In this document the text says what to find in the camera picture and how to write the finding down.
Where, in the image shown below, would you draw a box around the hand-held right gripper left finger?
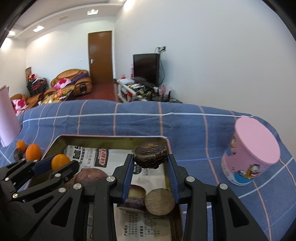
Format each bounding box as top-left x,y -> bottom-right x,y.
35,154 -> 135,241

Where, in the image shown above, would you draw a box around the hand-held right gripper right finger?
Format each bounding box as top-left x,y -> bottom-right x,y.
164,153 -> 270,241

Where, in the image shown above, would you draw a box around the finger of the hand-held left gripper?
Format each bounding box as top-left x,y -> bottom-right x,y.
0,160 -> 80,210
0,156 -> 56,189

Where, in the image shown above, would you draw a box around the cut purple sweet potato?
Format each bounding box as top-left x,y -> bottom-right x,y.
124,185 -> 147,211

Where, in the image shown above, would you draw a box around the whole purple sweet potato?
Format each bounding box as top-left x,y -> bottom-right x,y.
74,168 -> 109,186

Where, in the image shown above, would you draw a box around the cut brown taro root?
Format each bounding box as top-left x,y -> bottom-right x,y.
145,188 -> 176,216

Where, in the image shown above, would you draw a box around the dark purple passion fruit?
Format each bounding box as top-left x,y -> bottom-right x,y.
13,148 -> 26,162

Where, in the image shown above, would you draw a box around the dark brown mushroom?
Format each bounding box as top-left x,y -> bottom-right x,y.
134,142 -> 167,169

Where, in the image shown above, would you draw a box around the pink tin box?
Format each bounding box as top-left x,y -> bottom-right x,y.
30,135 -> 184,241

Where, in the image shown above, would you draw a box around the printed paper leaflet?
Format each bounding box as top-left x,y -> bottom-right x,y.
63,145 -> 173,241

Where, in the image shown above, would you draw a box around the blue plaid cloth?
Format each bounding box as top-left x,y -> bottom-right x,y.
0,99 -> 296,241

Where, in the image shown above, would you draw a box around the pink electric kettle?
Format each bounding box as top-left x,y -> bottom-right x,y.
0,85 -> 22,147

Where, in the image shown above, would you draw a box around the pink floral armchair cushion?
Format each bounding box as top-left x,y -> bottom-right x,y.
11,98 -> 26,112

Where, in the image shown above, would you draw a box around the coffee table with snacks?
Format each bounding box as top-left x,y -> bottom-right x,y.
38,89 -> 74,106

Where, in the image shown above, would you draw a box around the black rack with clothes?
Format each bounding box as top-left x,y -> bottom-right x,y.
26,77 -> 49,96

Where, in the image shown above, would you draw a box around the black router with antennas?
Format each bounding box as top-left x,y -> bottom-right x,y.
153,91 -> 173,102

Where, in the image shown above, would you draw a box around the brown leather sofa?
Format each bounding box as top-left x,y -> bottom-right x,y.
50,69 -> 92,96

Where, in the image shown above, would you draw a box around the pink cartoon cup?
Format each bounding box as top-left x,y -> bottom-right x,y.
221,116 -> 281,186

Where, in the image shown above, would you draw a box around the white television stand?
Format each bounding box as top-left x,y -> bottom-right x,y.
116,79 -> 158,102

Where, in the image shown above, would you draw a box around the purple blanket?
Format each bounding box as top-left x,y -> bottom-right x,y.
70,74 -> 89,84

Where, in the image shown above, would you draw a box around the black television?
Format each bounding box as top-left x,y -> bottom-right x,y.
133,53 -> 161,87

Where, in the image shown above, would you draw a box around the brown wooden door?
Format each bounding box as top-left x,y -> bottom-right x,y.
88,31 -> 114,84

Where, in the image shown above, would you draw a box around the black television cables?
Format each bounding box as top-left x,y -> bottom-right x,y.
159,50 -> 166,86

